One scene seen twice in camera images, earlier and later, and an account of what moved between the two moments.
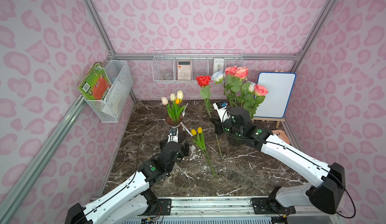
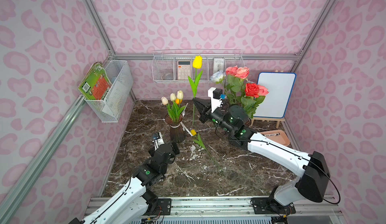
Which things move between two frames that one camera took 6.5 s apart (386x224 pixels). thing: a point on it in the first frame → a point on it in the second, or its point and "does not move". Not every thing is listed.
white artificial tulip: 174,107 does not move
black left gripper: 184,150 → 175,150
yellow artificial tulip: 200,142 → 197,62
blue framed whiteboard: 279,86 does not move
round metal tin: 167,76 does not move
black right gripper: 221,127 → 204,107
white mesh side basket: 108,109 does not move
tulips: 165,102 does not move
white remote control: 218,64 does not move
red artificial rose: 205,81 → 249,102
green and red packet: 96,83 does not move
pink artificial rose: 232,83 does not move
